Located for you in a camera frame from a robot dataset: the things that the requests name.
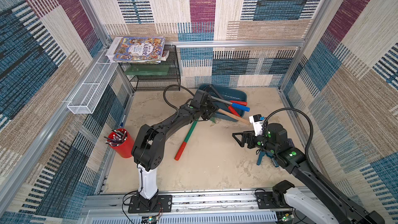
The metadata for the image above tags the teal plastic clamp tool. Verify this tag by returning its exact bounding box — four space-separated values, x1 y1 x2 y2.
256 150 280 168

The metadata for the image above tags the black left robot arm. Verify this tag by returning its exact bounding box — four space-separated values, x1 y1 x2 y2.
131 85 219 205

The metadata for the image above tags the grey hoe red grip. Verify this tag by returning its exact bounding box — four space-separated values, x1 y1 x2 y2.
212 96 247 106
208 84 239 117

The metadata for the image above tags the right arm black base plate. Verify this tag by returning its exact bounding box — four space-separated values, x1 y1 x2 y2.
255 189 292 209

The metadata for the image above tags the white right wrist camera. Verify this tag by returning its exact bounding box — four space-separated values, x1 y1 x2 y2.
249 114 265 136

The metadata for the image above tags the green board on shelf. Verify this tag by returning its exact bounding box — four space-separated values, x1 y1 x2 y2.
124 65 170 76

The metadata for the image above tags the colourful picture book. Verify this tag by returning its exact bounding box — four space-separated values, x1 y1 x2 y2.
106 36 170 63

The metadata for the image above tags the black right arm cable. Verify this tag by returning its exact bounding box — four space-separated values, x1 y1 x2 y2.
262 107 352 206

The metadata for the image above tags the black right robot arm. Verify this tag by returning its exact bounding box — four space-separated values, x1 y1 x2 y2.
232 123 385 224

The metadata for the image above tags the teal plastic storage box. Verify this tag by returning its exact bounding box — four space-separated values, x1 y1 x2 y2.
198 84 247 122

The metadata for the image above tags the white wire mesh basket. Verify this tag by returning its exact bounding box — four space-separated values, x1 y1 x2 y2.
67 62 118 115

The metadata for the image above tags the green red handled hoe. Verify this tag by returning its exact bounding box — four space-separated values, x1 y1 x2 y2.
174 120 203 161

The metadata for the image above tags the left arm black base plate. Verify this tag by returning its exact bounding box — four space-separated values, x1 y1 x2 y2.
128 195 173 214

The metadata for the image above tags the chrome blue handled hoe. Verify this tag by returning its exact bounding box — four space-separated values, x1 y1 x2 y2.
211 96 251 113

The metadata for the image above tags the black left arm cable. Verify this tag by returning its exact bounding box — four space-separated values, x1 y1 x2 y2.
163 84 197 113

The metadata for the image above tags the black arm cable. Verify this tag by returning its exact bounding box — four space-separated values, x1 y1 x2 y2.
163 84 197 113
262 107 352 206

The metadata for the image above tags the red pen cup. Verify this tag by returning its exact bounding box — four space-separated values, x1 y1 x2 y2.
104 128 135 158

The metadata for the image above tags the black wire shelf rack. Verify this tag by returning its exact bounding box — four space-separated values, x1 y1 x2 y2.
119 45 181 91

